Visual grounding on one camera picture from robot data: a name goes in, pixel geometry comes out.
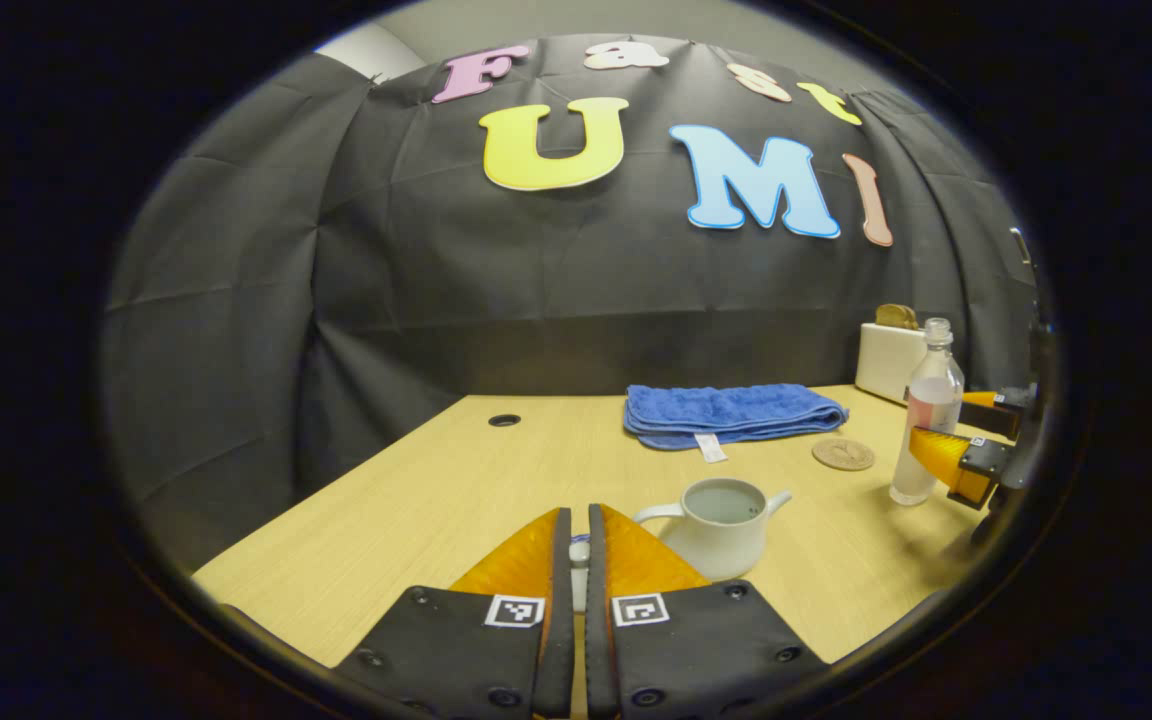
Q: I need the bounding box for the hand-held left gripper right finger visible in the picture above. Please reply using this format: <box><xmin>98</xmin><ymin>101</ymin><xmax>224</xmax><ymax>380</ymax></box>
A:
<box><xmin>586</xmin><ymin>503</ymin><xmax>829</xmax><ymax>720</ymax></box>

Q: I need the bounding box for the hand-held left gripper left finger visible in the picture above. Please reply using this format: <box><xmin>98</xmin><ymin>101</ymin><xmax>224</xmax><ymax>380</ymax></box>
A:
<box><xmin>336</xmin><ymin>507</ymin><xmax>574</xmax><ymax>720</ymax></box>

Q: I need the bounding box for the white teacup lid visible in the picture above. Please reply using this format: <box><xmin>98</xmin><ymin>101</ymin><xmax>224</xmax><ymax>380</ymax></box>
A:
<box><xmin>568</xmin><ymin>538</ymin><xmax>593</xmax><ymax>613</ymax></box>

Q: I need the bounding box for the clear plastic water bottle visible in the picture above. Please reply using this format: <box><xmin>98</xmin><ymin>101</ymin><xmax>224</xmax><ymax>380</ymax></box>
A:
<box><xmin>889</xmin><ymin>318</ymin><xmax>965</xmax><ymax>507</ymax></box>

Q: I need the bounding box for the round brown coaster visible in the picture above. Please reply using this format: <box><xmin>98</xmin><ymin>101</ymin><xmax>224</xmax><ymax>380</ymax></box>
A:
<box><xmin>812</xmin><ymin>437</ymin><xmax>877</xmax><ymax>472</ymax></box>

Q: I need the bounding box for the white ceramic teacup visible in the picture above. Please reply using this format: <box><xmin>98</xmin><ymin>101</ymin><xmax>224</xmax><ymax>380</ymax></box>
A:
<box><xmin>633</xmin><ymin>477</ymin><xmax>794</xmax><ymax>581</ymax></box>

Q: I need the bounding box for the cream white toaster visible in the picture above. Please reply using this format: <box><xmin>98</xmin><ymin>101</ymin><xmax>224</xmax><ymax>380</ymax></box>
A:
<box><xmin>854</xmin><ymin>322</ymin><xmax>929</xmax><ymax>404</ymax></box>

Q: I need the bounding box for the folded blue towel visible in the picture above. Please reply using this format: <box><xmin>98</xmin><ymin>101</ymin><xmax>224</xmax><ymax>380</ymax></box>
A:
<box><xmin>623</xmin><ymin>384</ymin><xmax>849</xmax><ymax>464</ymax></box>

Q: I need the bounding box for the black backdrop cloth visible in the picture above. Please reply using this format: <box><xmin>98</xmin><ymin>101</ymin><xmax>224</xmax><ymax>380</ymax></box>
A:
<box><xmin>101</xmin><ymin>35</ymin><xmax>1042</xmax><ymax>571</ymax></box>

